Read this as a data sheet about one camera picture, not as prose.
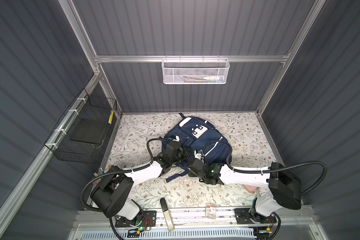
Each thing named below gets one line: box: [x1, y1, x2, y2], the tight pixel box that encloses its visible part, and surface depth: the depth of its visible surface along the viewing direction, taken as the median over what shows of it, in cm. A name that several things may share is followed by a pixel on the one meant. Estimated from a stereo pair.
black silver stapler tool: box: [160, 197, 175, 231], surface depth 73 cm
